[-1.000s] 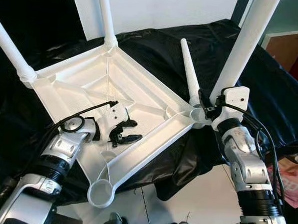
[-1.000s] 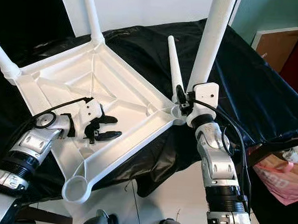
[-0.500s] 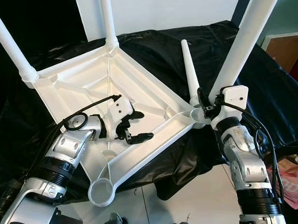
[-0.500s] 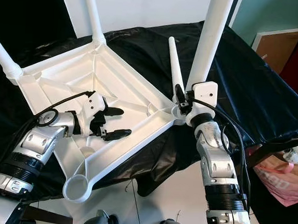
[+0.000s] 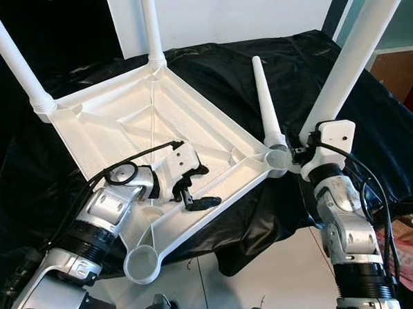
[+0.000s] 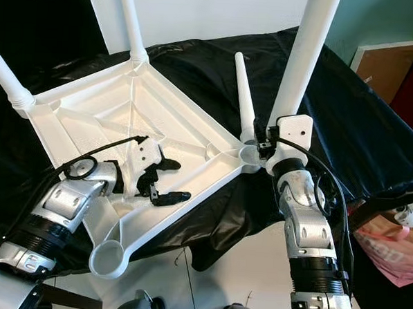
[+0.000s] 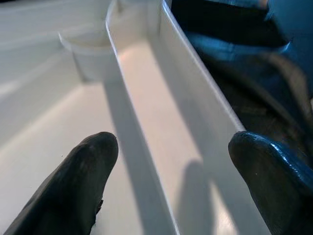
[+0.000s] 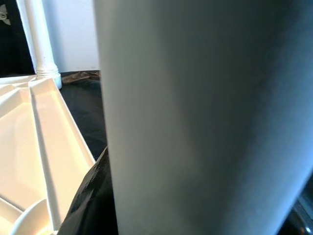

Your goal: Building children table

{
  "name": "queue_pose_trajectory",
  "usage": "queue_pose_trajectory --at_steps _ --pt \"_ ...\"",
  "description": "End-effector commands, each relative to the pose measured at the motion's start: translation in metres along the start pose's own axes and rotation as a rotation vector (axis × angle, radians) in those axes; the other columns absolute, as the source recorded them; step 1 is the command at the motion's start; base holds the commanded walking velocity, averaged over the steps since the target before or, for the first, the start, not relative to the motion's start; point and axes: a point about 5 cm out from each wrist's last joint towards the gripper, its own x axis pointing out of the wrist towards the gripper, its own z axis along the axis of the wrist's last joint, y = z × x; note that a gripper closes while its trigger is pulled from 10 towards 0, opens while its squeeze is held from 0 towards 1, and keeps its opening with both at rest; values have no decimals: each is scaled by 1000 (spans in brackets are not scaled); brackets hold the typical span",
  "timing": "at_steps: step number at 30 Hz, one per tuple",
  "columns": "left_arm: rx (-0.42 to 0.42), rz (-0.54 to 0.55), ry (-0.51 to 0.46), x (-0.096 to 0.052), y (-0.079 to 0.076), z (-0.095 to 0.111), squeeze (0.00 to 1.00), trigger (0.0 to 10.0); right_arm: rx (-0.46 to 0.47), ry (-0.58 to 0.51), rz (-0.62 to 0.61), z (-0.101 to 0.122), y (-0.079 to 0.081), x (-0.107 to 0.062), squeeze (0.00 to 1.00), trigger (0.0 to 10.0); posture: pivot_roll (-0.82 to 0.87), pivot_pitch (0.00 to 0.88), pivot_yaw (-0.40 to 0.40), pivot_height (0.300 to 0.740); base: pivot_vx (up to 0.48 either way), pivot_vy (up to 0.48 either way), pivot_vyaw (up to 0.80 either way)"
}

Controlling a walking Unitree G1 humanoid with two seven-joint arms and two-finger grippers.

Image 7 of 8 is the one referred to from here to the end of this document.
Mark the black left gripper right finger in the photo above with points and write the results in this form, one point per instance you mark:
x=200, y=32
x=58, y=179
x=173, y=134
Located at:
x=276, y=191

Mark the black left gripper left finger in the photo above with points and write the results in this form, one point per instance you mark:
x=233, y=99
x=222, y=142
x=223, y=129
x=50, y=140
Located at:
x=73, y=186

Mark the white plastic table top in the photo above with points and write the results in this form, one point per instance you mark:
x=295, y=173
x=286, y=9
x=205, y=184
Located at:
x=151, y=102

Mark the black plastic table cover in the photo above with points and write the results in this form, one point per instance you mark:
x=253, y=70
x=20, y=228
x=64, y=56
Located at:
x=244, y=49

